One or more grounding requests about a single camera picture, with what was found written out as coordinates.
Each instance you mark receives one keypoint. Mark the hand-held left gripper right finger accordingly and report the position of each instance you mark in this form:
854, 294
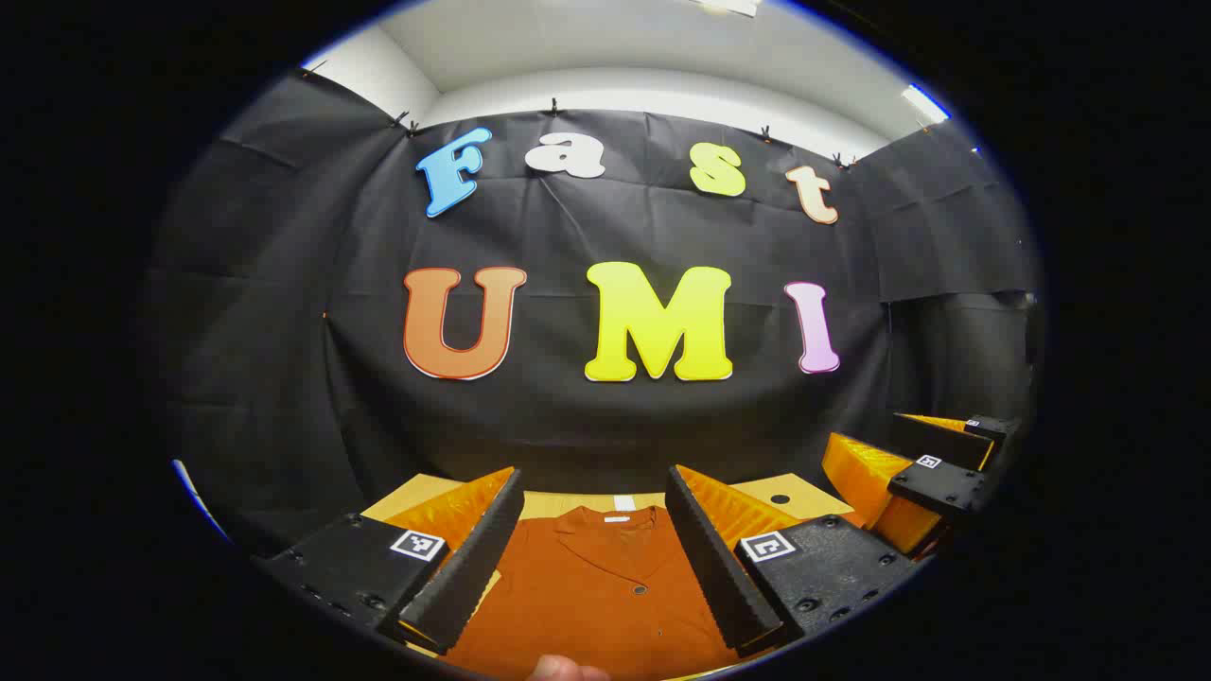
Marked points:
719, 567

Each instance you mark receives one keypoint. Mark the rust orange buttoned dress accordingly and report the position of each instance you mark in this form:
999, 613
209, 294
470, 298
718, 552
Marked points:
596, 586

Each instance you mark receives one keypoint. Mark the small ceiling light panel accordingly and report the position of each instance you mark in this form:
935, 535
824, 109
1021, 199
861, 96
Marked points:
925, 102

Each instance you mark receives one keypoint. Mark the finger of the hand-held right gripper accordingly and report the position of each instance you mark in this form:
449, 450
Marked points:
946, 487
932, 440

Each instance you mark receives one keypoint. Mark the row of black cloth clips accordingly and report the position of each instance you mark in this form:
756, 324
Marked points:
553, 107

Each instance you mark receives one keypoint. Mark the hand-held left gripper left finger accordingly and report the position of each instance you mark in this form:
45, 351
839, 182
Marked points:
473, 558

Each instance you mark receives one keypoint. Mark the large ceiling light panel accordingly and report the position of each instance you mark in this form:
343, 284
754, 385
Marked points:
728, 7

